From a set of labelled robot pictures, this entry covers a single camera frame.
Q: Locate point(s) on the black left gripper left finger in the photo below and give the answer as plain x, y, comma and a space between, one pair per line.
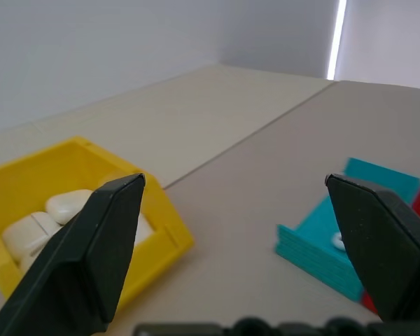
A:
73, 273

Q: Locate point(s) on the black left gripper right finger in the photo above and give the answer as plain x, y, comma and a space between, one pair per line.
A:
385, 245

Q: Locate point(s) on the yellow plastic bin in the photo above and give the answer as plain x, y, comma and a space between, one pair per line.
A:
38, 168

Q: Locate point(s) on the white earbud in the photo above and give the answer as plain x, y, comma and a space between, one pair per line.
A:
337, 241

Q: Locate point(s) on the teal brick-pattern tray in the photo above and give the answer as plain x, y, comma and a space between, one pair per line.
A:
311, 241

